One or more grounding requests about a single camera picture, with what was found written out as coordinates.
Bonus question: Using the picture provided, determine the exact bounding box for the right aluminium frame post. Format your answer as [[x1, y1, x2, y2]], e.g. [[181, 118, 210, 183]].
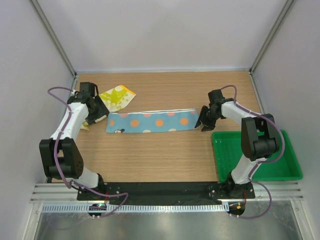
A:
[[249, 0, 297, 75]]

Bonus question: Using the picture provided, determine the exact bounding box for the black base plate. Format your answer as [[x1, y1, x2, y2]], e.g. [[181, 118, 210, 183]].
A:
[[76, 181, 256, 206]]

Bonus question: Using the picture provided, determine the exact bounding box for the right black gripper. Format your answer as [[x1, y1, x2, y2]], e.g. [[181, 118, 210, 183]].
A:
[[195, 105, 221, 132]]

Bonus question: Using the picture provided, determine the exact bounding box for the blue polka dot towel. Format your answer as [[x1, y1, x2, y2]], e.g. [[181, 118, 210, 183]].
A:
[[106, 108, 199, 134]]

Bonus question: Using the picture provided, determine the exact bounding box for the yellow green printed towel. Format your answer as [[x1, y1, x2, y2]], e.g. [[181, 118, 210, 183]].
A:
[[80, 85, 136, 131]]

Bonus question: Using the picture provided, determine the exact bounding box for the green plastic tray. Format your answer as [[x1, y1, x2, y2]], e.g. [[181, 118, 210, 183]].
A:
[[211, 129, 303, 183]]

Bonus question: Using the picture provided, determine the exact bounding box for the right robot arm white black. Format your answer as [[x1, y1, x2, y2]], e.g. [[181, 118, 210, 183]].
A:
[[194, 89, 281, 198]]

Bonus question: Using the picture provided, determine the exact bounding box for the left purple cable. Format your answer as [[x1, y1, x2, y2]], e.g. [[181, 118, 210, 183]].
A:
[[47, 86, 129, 218]]

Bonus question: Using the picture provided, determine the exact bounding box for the perforated metal cable rail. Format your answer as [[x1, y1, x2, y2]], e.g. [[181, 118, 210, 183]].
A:
[[41, 202, 229, 214]]

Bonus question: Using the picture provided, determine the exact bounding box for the left aluminium frame post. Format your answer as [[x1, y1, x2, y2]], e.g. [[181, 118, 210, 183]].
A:
[[28, 0, 77, 79]]

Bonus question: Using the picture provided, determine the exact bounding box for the aluminium frame post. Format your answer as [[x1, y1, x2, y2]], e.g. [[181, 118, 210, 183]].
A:
[[249, 0, 297, 75], [28, 0, 77, 79]]

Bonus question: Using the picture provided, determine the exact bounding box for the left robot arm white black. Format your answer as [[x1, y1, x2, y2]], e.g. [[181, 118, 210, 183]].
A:
[[39, 82, 110, 200]]

